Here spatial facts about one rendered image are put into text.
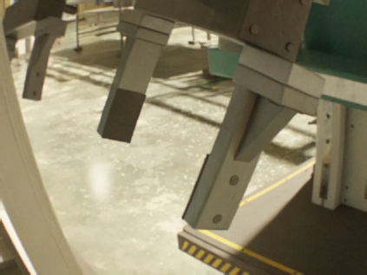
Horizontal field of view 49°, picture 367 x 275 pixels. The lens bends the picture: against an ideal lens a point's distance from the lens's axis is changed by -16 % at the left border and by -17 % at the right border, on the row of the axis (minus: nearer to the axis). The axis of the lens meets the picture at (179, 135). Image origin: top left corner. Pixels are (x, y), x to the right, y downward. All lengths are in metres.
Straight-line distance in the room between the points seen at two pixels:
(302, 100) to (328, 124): 0.84
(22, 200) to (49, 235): 0.07
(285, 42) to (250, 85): 0.04
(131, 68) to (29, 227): 0.31
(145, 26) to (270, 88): 0.15
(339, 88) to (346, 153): 0.35
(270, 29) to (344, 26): 0.69
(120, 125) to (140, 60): 0.05
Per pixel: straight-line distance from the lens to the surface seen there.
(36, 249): 0.61
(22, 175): 0.56
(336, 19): 0.94
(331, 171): 1.09
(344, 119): 1.05
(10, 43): 0.69
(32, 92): 0.55
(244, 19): 0.23
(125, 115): 0.36
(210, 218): 0.25
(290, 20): 0.26
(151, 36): 0.35
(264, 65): 0.22
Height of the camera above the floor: 0.87
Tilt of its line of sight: 19 degrees down
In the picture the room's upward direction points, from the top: 5 degrees counter-clockwise
